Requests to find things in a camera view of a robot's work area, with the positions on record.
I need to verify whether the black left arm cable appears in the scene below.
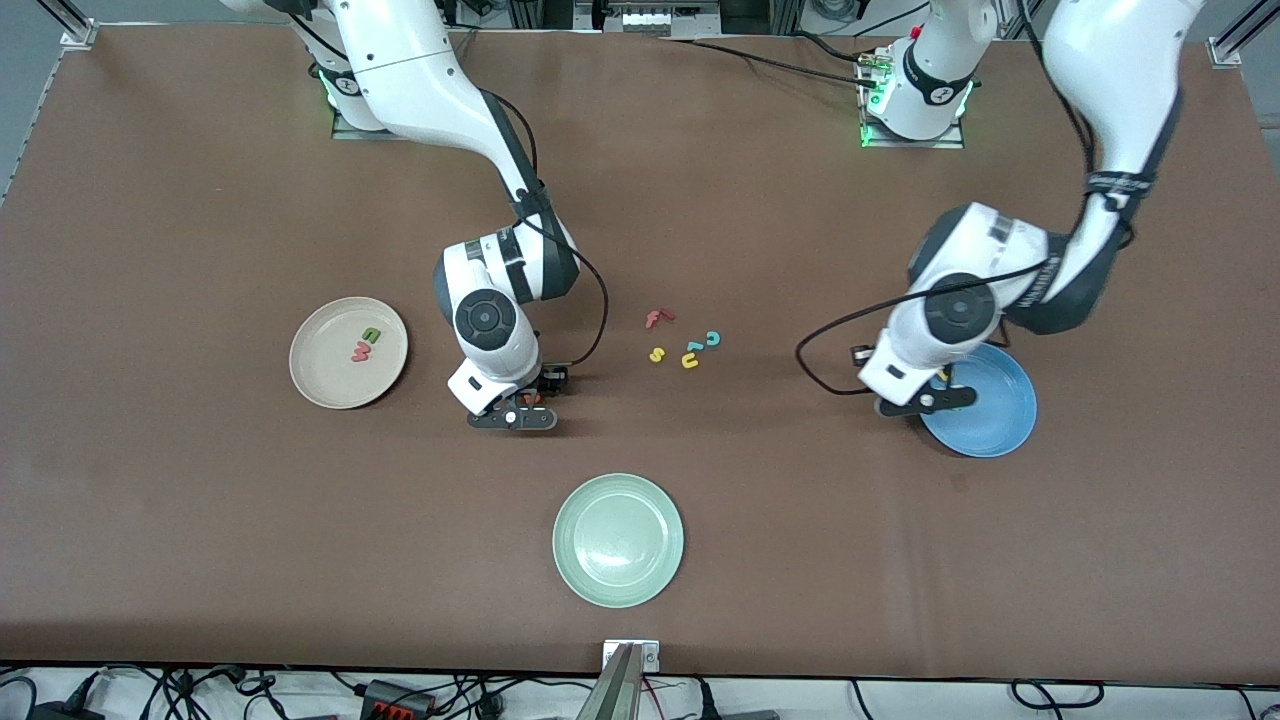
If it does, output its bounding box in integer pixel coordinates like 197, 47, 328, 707
796, 20, 1151, 397

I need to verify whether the grey metal device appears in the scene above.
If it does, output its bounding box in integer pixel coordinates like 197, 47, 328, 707
620, 0, 723, 36

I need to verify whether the black orange power strip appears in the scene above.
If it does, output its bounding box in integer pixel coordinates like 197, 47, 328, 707
360, 680, 437, 720

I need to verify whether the aluminium profile beam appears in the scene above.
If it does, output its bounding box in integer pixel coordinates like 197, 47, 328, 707
575, 645, 642, 720

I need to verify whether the silver camera mount bracket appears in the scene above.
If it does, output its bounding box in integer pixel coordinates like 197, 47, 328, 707
602, 640, 661, 673

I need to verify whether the black cable on table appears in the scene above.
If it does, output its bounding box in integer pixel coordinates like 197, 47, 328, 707
660, 36, 881, 86

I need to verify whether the light brown round plate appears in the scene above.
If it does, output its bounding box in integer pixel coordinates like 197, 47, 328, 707
288, 296, 410, 411

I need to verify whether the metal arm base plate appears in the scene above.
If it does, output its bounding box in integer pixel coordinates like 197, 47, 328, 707
860, 50, 967, 151
332, 100, 401, 141

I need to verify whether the blue round plate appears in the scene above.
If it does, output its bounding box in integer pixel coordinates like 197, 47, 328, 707
920, 345, 1039, 459

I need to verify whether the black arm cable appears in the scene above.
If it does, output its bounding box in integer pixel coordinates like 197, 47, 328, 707
490, 95, 610, 373
796, 20, 1151, 397

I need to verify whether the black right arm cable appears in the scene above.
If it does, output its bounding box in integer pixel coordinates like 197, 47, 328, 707
490, 95, 610, 373

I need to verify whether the pale green round plate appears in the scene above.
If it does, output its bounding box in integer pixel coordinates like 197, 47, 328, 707
552, 473, 686, 609

